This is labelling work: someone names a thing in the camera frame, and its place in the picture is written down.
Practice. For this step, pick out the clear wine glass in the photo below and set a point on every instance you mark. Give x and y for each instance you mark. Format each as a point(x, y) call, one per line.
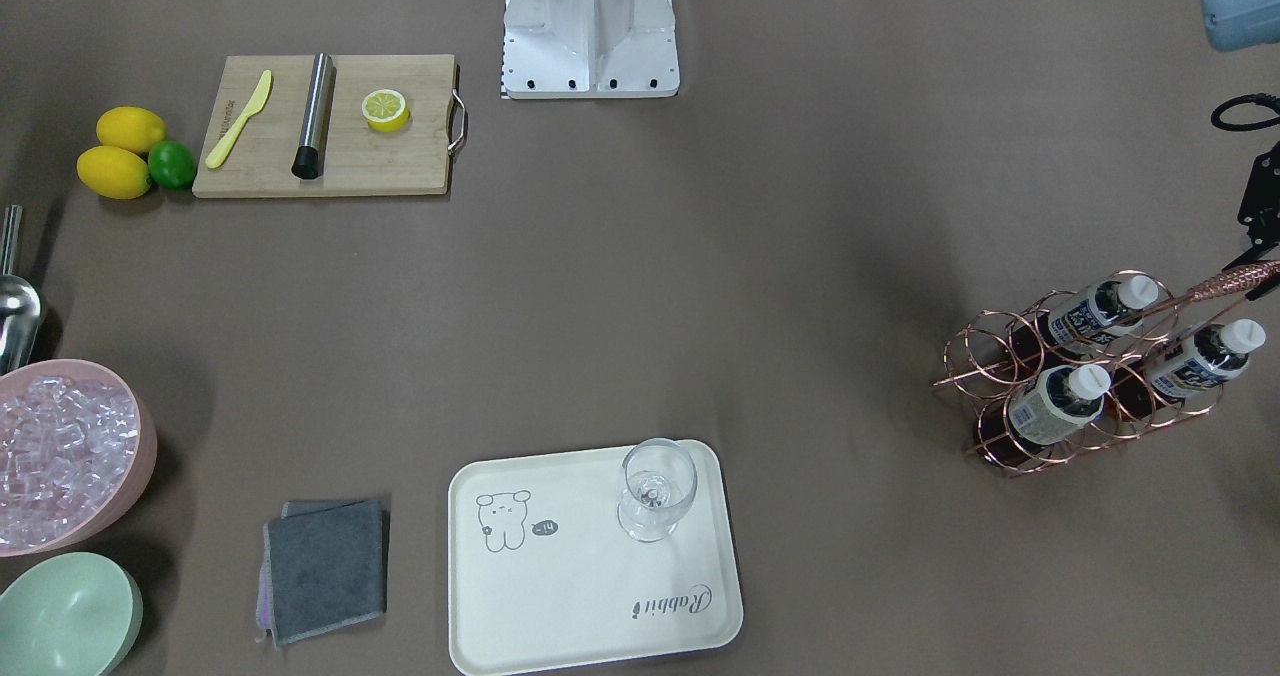
point(660, 483)

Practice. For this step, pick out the green empty bowl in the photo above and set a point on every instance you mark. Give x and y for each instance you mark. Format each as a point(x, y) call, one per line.
point(77, 614)

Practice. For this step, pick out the cream rabbit tray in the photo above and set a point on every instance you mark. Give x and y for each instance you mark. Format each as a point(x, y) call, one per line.
point(543, 576)

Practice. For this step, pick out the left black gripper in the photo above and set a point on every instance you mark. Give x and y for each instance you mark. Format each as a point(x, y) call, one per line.
point(1262, 196)

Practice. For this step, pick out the yellow lemon upper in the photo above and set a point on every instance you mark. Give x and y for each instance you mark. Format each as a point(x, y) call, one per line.
point(132, 128)

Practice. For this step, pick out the steel muddler black tip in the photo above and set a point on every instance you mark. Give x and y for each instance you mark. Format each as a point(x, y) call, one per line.
point(308, 163)

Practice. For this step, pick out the grey folded cloth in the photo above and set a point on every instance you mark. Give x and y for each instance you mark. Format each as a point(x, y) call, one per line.
point(324, 568)

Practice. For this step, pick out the bamboo cutting board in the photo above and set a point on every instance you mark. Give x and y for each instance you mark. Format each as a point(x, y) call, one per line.
point(356, 161)

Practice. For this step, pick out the yellow lemon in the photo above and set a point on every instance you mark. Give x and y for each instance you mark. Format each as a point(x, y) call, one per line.
point(114, 172)
point(132, 128)

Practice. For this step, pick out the steel ice scoop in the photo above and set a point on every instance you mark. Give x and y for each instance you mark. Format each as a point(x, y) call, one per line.
point(22, 311)

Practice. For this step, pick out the pink bowl of ice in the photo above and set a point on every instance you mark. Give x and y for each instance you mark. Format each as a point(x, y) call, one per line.
point(79, 448)

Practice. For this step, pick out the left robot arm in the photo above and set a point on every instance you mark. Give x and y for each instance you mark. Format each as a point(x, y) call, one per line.
point(1232, 25)

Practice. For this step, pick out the half lemon slice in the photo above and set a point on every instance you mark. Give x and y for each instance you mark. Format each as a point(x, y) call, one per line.
point(385, 110)

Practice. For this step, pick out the green lime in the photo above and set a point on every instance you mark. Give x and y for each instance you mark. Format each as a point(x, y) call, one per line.
point(171, 166)

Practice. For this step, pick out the tea bottle front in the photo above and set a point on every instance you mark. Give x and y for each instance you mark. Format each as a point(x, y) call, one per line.
point(1022, 431)
point(1195, 362)

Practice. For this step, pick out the yellow lemon lower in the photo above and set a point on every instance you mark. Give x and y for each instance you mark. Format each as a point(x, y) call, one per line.
point(114, 172)

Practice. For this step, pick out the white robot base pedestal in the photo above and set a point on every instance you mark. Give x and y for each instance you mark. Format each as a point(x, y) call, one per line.
point(589, 49)

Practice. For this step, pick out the tea bottle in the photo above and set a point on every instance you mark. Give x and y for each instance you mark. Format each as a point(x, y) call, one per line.
point(1022, 431)
point(1081, 326)
point(1195, 362)

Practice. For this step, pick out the tea bottle back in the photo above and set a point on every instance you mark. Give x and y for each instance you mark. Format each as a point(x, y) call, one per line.
point(1081, 326)

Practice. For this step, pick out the yellow plastic knife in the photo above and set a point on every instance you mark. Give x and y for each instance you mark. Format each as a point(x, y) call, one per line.
point(254, 105)

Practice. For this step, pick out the copper wire bottle basket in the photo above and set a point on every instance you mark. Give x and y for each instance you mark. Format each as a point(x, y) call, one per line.
point(978, 362)

